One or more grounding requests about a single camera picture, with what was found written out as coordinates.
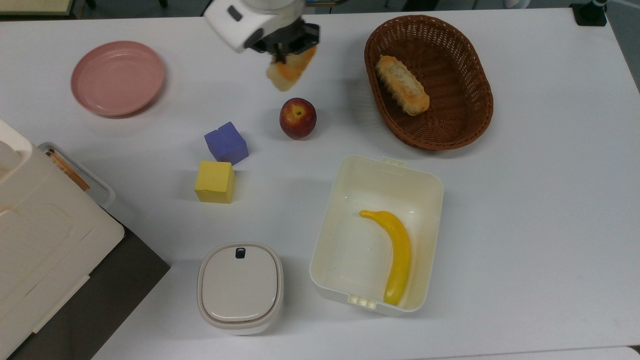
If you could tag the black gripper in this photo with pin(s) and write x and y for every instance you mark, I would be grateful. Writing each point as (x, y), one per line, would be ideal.
(287, 35)

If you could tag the short toasted bread piece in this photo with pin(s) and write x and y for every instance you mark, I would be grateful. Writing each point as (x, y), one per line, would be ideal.
(287, 76)

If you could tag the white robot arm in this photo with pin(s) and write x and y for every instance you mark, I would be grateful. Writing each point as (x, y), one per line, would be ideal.
(235, 22)

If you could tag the long toasted bread piece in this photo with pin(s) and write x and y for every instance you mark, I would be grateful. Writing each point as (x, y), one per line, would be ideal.
(402, 85)

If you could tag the red apple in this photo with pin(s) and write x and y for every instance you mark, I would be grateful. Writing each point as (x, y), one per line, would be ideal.
(297, 119)

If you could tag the purple cube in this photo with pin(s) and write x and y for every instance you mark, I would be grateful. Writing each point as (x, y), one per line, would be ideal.
(226, 143)

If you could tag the yellow cube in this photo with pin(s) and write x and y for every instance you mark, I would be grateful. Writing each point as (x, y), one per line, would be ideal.
(215, 182)

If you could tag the brown wicker basket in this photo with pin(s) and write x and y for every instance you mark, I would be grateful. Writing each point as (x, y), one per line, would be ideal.
(450, 125)

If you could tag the pink plate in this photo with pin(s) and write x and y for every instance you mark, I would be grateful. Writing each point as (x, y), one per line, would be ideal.
(117, 79)

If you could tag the yellow toy banana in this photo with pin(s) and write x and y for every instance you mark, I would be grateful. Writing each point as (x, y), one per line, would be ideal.
(400, 250)

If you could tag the cream plastic bin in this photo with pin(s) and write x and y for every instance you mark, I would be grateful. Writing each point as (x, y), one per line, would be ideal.
(350, 270)

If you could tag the small cream trash can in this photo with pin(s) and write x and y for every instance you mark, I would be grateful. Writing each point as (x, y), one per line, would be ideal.
(240, 290)

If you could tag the dark brown drawer base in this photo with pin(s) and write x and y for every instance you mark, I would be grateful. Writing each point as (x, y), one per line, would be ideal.
(125, 280)

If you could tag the beige panel with dark frame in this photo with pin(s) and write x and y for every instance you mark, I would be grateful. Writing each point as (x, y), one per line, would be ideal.
(35, 6)

